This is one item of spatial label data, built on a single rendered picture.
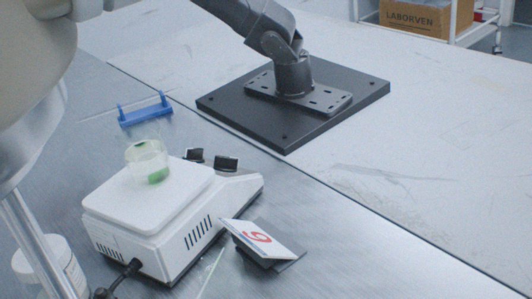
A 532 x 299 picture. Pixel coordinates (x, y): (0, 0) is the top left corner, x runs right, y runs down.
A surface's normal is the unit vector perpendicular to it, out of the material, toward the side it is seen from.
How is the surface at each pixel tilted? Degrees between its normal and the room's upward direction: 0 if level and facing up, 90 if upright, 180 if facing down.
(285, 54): 92
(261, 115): 2
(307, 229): 0
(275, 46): 92
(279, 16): 39
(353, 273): 0
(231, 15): 89
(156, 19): 90
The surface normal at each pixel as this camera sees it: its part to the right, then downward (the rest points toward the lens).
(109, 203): -0.15, -0.82
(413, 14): -0.72, 0.48
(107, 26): 0.63, 0.35
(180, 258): 0.83, 0.20
